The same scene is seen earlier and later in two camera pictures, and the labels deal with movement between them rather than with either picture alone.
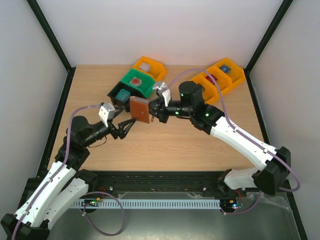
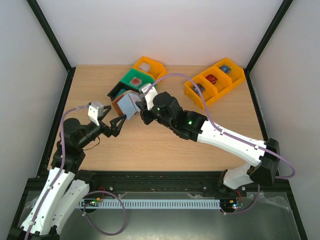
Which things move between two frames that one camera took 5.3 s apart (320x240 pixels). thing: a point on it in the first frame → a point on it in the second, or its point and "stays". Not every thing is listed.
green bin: [147, 80] stays
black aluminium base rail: [164, 183] stays
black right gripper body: [162, 111] → [145, 113]
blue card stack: [225, 68] stays
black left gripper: [120, 132] → [113, 130]
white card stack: [145, 66] stays
